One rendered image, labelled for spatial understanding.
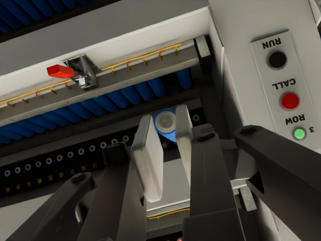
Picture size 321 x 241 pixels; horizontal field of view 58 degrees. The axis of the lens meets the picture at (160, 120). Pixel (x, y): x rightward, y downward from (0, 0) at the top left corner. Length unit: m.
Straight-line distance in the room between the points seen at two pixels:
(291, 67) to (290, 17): 0.05
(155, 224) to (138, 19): 0.25
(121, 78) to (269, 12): 0.18
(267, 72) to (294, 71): 0.03
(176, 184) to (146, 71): 0.14
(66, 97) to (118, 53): 0.09
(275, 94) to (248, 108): 0.03
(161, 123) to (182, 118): 0.04
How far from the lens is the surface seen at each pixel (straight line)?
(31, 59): 0.37
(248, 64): 0.32
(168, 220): 0.40
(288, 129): 0.32
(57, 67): 0.29
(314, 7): 0.34
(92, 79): 0.35
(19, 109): 0.42
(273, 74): 0.32
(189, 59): 0.36
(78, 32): 0.35
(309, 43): 0.33
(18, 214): 0.39
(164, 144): 0.47
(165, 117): 0.20
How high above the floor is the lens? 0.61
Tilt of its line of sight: 2 degrees down
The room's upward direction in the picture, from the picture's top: 164 degrees clockwise
